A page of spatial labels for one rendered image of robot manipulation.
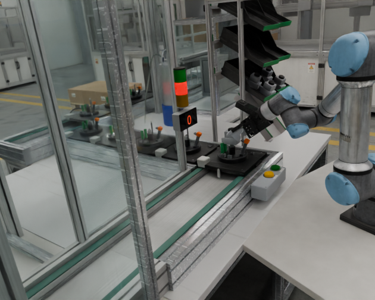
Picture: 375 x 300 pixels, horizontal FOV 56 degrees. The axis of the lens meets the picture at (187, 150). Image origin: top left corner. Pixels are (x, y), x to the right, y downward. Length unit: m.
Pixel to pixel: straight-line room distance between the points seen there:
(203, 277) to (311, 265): 0.34
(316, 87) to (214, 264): 4.62
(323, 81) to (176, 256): 4.69
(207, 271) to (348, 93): 0.69
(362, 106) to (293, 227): 0.50
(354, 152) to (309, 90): 4.46
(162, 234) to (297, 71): 4.63
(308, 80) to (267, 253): 4.54
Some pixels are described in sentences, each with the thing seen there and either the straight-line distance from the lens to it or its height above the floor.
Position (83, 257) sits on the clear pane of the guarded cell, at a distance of 0.76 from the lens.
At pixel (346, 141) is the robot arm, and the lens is 1.19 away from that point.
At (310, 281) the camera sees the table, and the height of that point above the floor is 0.86.
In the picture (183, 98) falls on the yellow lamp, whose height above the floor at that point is 1.30.
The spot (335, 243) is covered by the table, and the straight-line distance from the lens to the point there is 1.31.
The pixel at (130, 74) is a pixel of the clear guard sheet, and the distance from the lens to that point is 1.26.
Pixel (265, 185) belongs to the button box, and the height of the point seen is 0.96.
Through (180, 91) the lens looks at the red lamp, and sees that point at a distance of 1.42.
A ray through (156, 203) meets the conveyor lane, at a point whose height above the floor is 0.94.
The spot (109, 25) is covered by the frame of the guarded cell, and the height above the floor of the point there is 1.62.
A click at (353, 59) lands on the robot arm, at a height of 1.46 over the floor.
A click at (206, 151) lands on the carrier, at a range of 1.73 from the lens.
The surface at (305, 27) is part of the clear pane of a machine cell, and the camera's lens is 5.52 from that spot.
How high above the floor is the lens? 1.63
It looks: 22 degrees down
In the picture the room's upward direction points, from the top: 5 degrees counter-clockwise
